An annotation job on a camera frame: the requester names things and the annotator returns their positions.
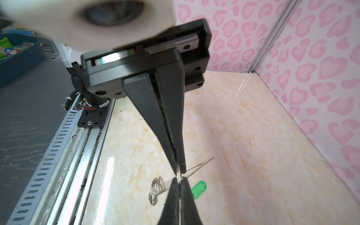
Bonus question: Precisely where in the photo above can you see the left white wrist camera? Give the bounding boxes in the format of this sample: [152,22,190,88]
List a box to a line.
[1,1,176,51]

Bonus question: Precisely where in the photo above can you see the teal storage bin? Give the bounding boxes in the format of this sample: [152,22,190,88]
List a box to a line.
[1,33,46,86]

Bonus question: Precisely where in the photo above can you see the right corner aluminium post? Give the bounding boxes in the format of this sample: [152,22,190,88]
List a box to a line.
[247,0,301,73]

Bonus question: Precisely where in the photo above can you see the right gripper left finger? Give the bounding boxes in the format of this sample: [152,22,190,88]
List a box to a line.
[158,178,180,225]

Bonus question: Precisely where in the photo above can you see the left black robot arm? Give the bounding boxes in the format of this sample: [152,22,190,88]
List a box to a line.
[68,18,212,173]

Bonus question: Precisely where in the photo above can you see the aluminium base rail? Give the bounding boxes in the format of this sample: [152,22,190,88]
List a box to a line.
[7,99,115,225]

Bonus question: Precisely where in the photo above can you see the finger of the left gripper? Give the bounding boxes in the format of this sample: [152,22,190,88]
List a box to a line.
[156,48,186,174]
[122,73,177,169]

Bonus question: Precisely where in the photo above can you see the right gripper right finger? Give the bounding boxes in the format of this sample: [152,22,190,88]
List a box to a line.
[180,177,202,225]

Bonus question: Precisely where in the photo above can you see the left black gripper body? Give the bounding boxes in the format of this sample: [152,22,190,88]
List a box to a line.
[81,18,212,99]

